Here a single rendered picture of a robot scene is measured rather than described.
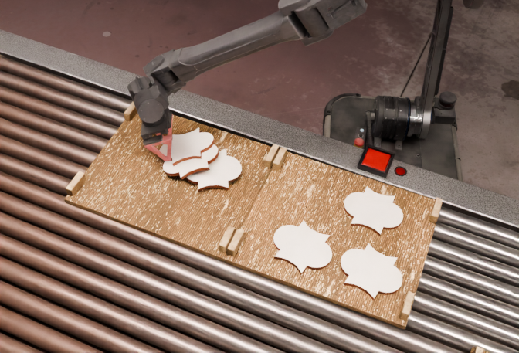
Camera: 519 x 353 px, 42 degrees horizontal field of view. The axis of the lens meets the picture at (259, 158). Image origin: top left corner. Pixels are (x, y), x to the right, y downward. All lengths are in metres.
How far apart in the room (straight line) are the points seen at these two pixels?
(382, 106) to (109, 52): 1.48
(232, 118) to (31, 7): 2.21
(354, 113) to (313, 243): 1.35
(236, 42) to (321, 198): 0.43
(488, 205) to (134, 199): 0.85
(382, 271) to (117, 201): 0.63
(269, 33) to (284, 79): 1.86
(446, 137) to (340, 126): 0.42
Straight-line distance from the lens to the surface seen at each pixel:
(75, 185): 1.63
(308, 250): 1.50
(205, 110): 1.81
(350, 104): 2.83
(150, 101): 1.48
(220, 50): 1.46
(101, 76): 1.94
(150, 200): 1.60
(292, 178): 1.63
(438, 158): 2.71
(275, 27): 1.39
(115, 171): 1.67
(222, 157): 1.64
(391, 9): 3.78
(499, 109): 3.35
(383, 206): 1.60
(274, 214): 1.57
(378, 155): 1.72
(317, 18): 1.37
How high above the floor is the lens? 2.20
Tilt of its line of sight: 49 degrees down
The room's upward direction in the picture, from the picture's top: 2 degrees clockwise
